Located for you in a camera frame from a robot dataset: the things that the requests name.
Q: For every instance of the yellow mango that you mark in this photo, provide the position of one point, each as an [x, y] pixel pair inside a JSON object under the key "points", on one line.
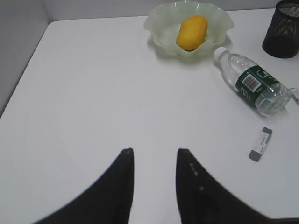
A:
{"points": [[192, 32]]}

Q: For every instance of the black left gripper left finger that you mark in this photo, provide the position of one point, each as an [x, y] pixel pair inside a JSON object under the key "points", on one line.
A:
{"points": [[106, 201]]}

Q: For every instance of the clear water bottle green label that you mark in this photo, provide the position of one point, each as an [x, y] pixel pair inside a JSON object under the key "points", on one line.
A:
{"points": [[259, 88]]}

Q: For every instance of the black mesh pen holder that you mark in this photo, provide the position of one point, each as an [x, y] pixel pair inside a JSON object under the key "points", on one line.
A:
{"points": [[282, 37]]}

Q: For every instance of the translucent green wavy plate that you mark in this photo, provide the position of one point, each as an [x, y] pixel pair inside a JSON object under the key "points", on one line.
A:
{"points": [[165, 20]]}

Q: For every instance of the white eraser left front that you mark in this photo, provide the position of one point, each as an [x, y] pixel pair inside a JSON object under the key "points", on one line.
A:
{"points": [[260, 144]]}

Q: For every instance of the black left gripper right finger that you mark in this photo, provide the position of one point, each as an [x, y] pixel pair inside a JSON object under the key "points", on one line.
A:
{"points": [[203, 200]]}

